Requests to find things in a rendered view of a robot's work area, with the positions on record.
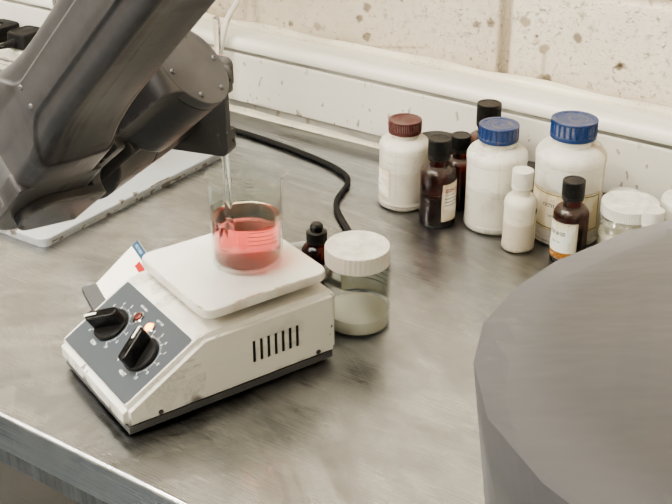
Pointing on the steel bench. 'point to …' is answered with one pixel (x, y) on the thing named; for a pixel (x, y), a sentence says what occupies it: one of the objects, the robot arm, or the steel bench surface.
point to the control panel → (122, 384)
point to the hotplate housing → (220, 352)
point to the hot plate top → (259, 287)
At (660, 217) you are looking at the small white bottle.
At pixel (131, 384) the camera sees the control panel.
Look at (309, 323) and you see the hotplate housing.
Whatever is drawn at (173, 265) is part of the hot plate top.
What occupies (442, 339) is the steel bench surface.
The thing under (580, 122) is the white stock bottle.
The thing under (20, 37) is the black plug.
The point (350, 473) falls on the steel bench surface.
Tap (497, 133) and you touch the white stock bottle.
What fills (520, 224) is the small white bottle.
